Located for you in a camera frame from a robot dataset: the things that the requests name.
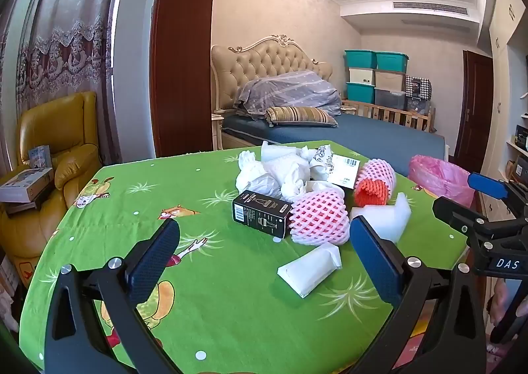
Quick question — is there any printed white paper bag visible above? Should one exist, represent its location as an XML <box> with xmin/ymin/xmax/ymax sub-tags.
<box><xmin>309</xmin><ymin>144</ymin><xmax>337</xmax><ymax>182</ymax></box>

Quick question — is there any striped pillow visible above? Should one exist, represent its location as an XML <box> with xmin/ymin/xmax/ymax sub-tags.
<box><xmin>265</xmin><ymin>106</ymin><xmax>339</xmax><ymax>127</ymax></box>

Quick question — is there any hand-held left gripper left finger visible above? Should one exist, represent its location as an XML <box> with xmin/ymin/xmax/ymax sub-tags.
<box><xmin>43</xmin><ymin>218</ymin><xmax>182</xmax><ymax>374</ymax></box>

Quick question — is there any yellow leather armchair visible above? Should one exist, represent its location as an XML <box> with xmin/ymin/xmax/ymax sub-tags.
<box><xmin>0</xmin><ymin>91</ymin><xmax>104</xmax><ymax>280</ymax></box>

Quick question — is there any wooden crib rail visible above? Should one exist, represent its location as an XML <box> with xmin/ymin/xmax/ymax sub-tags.
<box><xmin>342</xmin><ymin>98</ymin><xmax>436</xmax><ymax>133</ymax></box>

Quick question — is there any dark wooden door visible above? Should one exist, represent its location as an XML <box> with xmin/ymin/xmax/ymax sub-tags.
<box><xmin>456</xmin><ymin>50</ymin><xmax>494</xmax><ymax>162</ymax></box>

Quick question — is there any cream storage box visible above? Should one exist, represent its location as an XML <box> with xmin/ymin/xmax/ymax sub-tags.
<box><xmin>348</xmin><ymin>67</ymin><xmax>376</xmax><ymax>85</ymax></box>

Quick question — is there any pink and orange foam net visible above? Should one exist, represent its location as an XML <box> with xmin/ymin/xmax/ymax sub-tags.
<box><xmin>354</xmin><ymin>158</ymin><xmax>397</xmax><ymax>208</ymax></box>

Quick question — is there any bed with blue mattress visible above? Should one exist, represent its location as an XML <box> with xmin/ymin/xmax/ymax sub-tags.
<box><xmin>211</xmin><ymin>112</ymin><xmax>450</xmax><ymax>164</ymax></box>

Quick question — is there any crumpled white paper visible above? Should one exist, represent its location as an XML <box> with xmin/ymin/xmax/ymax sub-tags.
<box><xmin>261</xmin><ymin>141</ymin><xmax>318</xmax><ymax>200</ymax></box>

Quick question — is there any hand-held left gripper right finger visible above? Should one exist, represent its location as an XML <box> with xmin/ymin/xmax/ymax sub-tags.
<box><xmin>348</xmin><ymin>216</ymin><xmax>487</xmax><ymax>374</ymax></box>

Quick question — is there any bin with pink liner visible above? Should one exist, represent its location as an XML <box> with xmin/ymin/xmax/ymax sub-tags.
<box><xmin>408</xmin><ymin>154</ymin><xmax>476</xmax><ymax>208</ymax></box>

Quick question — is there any ceiling air vent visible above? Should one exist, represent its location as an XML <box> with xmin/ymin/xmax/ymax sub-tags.
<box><xmin>392</xmin><ymin>0</ymin><xmax>471</xmax><ymax>16</ymax></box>

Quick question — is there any white foam sheet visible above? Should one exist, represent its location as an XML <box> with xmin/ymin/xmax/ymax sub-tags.
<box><xmin>350</xmin><ymin>192</ymin><xmax>414</xmax><ymax>243</ymax></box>

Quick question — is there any beige storage box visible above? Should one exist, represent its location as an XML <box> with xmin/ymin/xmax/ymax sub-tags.
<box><xmin>375</xmin><ymin>69</ymin><xmax>407</xmax><ymax>92</ymax></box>

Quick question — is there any grey blue quilt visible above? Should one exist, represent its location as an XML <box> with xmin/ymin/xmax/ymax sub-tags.
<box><xmin>234</xmin><ymin>71</ymin><xmax>342</xmax><ymax>121</ymax></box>

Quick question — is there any flat white carton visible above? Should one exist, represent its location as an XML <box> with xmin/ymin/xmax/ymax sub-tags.
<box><xmin>0</xmin><ymin>168</ymin><xmax>54</xmax><ymax>202</ymax></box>

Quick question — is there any beige tufted headboard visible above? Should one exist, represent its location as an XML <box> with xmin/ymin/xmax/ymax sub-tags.
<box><xmin>211</xmin><ymin>33</ymin><xmax>334</xmax><ymax>119</ymax></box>

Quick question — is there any brown wooden door frame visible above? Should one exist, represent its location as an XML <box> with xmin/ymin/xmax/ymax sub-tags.
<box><xmin>149</xmin><ymin>0</ymin><xmax>219</xmax><ymax>158</ymax></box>

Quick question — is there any dark storage box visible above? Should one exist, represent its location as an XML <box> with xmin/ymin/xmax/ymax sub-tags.
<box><xmin>406</xmin><ymin>95</ymin><xmax>432</xmax><ymax>113</ymax></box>

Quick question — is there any grey clear storage box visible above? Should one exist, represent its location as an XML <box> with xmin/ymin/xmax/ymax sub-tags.
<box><xmin>375</xmin><ymin>88</ymin><xmax>406</xmax><ymax>111</ymax></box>

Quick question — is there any teal storage box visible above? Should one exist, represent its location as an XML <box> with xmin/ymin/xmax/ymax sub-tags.
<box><xmin>375</xmin><ymin>51</ymin><xmax>410</xmax><ymax>73</ymax></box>
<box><xmin>344</xmin><ymin>49</ymin><xmax>377</xmax><ymax>69</ymax></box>
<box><xmin>346</xmin><ymin>82</ymin><xmax>376</xmax><ymax>104</ymax></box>

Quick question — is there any checkered bag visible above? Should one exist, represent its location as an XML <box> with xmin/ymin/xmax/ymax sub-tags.
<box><xmin>404</xmin><ymin>75</ymin><xmax>433</xmax><ymax>97</ymax></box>

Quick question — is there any lace curtain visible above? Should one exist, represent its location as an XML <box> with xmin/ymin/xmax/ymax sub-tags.
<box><xmin>0</xmin><ymin>0</ymin><xmax>128</xmax><ymax>168</ymax></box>

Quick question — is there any large pink foam fruit net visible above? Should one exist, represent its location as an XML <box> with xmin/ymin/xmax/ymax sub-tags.
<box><xmin>289</xmin><ymin>187</ymin><xmax>350</xmax><ymax>246</ymax></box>

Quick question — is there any white built-in wardrobe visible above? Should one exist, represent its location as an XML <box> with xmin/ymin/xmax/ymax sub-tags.
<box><xmin>478</xmin><ymin>0</ymin><xmax>528</xmax><ymax>234</ymax></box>

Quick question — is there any cream nightstand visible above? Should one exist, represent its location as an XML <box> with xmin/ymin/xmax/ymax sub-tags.
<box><xmin>212</xmin><ymin>112</ymin><xmax>225</xmax><ymax>151</ymax></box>

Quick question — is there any white folded foam wrap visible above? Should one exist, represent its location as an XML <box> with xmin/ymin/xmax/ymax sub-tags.
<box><xmin>277</xmin><ymin>243</ymin><xmax>343</xmax><ymax>299</ymax></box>

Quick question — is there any small black carton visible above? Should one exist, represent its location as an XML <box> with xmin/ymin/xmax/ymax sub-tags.
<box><xmin>232</xmin><ymin>189</ymin><xmax>294</xmax><ymax>239</ymax></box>

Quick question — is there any person's right hand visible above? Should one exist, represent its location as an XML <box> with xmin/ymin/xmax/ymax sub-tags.
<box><xmin>488</xmin><ymin>277</ymin><xmax>521</xmax><ymax>329</ymax></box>

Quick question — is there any green printed tablecloth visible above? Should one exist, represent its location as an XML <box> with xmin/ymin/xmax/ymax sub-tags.
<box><xmin>18</xmin><ymin>140</ymin><xmax>471</xmax><ymax>374</ymax></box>

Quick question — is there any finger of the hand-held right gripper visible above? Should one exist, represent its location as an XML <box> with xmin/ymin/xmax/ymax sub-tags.
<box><xmin>432</xmin><ymin>196</ymin><xmax>498</xmax><ymax>243</ymax></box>
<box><xmin>468</xmin><ymin>173</ymin><xmax>528</xmax><ymax>218</ymax></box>

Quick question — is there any small blue white box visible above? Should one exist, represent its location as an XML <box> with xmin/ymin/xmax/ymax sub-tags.
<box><xmin>28</xmin><ymin>145</ymin><xmax>52</xmax><ymax>169</ymax></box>

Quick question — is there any white and orange medicine box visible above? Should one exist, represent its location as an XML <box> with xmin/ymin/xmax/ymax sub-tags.
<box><xmin>328</xmin><ymin>154</ymin><xmax>364</xmax><ymax>190</ymax></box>

